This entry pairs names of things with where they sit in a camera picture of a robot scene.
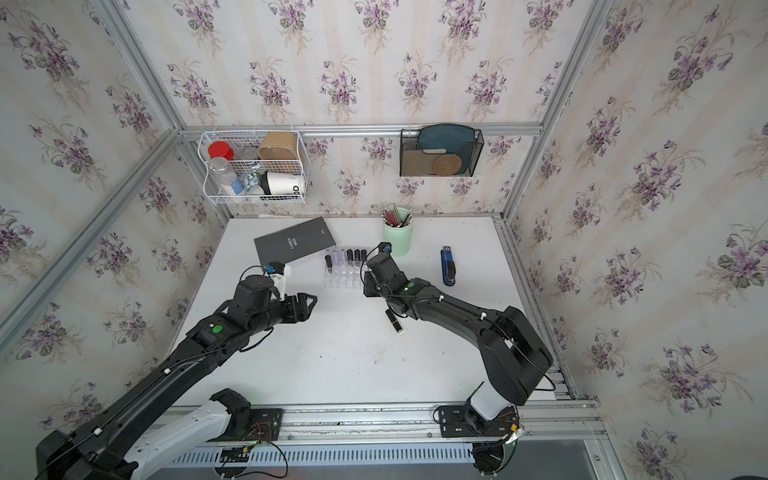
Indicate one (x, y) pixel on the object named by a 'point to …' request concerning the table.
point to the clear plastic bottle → (223, 175)
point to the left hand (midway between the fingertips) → (309, 302)
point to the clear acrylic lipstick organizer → (342, 268)
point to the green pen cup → (397, 228)
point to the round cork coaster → (446, 165)
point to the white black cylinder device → (280, 183)
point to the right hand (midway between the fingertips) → (371, 276)
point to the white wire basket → (263, 165)
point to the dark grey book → (295, 243)
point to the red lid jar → (221, 149)
